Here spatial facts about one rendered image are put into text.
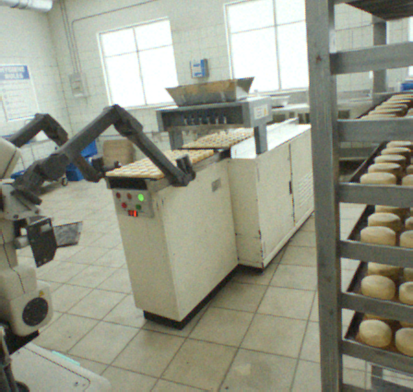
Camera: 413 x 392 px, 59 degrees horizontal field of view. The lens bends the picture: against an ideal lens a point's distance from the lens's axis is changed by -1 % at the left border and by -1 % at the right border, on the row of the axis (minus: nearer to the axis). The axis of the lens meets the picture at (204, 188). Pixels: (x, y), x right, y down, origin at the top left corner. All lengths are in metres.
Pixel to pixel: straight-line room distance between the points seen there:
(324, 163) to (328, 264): 0.15
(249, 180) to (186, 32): 3.96
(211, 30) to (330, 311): 5.37
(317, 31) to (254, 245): 2.06
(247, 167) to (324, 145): 1.79
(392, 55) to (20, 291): 1.32
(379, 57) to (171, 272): 1.63
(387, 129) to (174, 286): 1.64
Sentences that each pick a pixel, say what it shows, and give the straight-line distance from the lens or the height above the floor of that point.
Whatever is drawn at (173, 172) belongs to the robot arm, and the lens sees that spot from 1.66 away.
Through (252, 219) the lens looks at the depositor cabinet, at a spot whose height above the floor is 0.44.
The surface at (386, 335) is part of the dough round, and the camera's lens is 0.72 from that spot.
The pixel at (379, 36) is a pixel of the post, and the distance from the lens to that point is 0.95.
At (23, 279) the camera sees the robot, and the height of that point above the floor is 0.74.
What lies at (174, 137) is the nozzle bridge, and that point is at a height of 0.96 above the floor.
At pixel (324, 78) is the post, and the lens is 0.51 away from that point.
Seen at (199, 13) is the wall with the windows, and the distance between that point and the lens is 5.89.
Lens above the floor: 1.32
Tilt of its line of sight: 16 degrees down
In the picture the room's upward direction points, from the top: 7 degrees counter-clockwise
